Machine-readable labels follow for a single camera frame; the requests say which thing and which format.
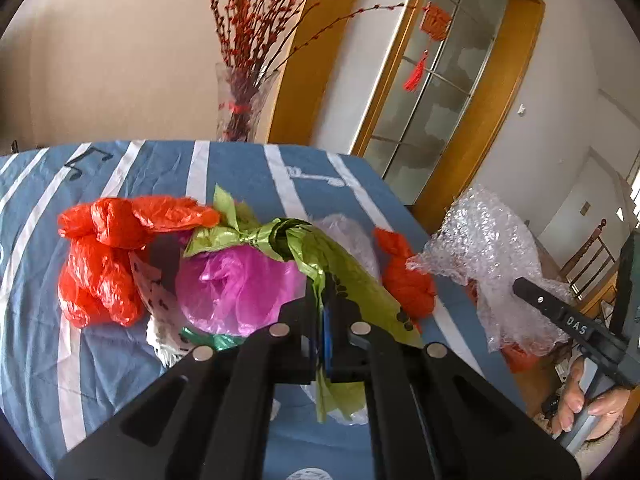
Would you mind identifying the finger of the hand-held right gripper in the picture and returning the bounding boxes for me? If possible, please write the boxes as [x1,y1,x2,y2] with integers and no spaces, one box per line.
[512,276,632,391]

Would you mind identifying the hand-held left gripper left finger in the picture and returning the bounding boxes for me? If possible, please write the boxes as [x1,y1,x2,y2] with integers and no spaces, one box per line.
[54,296,321,480]

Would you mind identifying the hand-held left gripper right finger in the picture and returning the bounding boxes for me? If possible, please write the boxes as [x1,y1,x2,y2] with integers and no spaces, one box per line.
[322,297,583,480]

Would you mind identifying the light green plastic bag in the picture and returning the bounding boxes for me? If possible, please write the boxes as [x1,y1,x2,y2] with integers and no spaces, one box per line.
[182,185,426,423]

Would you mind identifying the clear bubble wrap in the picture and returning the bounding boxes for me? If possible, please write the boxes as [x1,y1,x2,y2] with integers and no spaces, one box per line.
[406,184,576,356]

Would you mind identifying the magenta plastic bag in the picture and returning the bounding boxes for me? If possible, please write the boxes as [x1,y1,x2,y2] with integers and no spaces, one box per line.
[175,247,306,338]

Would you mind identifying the large orange plastic bag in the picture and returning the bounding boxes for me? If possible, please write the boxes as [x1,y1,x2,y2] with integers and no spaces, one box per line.
[57,196,221,328]

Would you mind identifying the person's right hand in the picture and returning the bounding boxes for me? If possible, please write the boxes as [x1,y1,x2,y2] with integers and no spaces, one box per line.
[550,355,636,443]

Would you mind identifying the wooden chair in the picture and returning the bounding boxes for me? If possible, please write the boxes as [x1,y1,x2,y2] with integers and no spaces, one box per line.
[560,219,618,306]

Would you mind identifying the crumpled orange plastic bag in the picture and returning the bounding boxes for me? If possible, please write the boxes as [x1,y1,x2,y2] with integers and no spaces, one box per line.
[500,342,543,373]

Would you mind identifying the dark green plastic bag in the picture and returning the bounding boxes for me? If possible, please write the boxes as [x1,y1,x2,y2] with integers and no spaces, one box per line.
[180,327,246,353]

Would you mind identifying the small orange plastic bag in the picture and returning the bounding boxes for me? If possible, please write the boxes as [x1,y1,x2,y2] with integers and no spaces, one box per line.
[374,227,437,318]

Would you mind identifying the clear plastic bag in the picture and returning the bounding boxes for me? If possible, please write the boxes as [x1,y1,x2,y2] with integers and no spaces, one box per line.
[310,214,381,281]

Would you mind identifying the white printed plastic bag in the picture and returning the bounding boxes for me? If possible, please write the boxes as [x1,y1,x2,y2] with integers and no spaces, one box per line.
[129,251,196,368]

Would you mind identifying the blue striped blanket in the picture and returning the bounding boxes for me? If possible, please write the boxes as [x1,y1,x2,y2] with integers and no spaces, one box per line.
[0,140,531,480]

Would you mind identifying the wooden framed glass door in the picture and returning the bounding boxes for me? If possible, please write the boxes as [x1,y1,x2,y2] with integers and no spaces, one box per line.
[267,0,546,233]

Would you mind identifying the clear glass vase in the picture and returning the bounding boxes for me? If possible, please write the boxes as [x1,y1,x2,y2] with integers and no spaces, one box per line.
[215,62,281,143]

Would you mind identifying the red square hanging ornament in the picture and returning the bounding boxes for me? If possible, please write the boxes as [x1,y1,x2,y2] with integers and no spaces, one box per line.
[420,4,452,42]

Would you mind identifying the red berry branches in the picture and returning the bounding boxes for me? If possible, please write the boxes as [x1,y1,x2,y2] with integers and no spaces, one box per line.
[192,0,431,111]

